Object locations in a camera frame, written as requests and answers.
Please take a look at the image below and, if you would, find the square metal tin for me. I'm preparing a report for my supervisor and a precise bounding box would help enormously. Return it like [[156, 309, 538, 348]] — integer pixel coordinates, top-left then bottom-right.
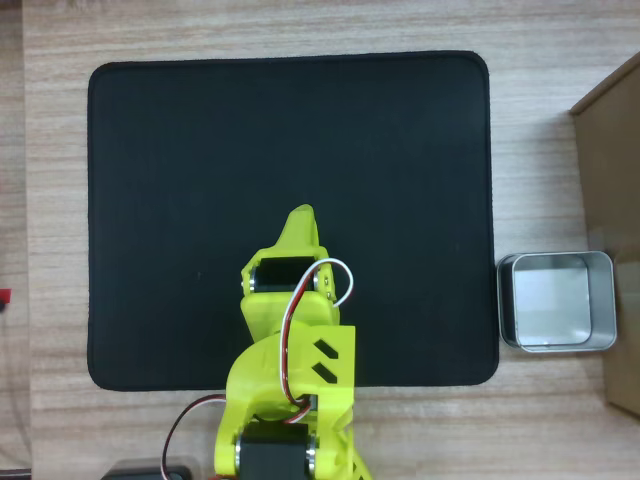
[[496, 250, 618, 354]]

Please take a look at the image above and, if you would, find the black rectangular mat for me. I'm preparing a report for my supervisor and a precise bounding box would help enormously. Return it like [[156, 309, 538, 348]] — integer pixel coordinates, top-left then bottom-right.
[[87, 49, 500, 392]]

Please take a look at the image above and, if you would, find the black box with clear cover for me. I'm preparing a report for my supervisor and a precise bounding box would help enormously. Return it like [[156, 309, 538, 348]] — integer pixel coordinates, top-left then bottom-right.
[[99, 455, 195, 480]]

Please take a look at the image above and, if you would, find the brown cardboard box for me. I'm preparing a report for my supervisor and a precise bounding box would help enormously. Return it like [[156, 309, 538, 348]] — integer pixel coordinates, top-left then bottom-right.
[[569, 49, 640, 419]]

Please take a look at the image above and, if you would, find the white red black servo cable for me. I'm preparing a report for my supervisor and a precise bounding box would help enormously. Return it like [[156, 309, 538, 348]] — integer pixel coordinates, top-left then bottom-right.
[[281, 258, 355, 416]]

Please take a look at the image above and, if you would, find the black red power cable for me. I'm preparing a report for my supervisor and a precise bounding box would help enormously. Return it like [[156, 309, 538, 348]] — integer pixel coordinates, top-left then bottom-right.
[[161, 393, 227, 480]]

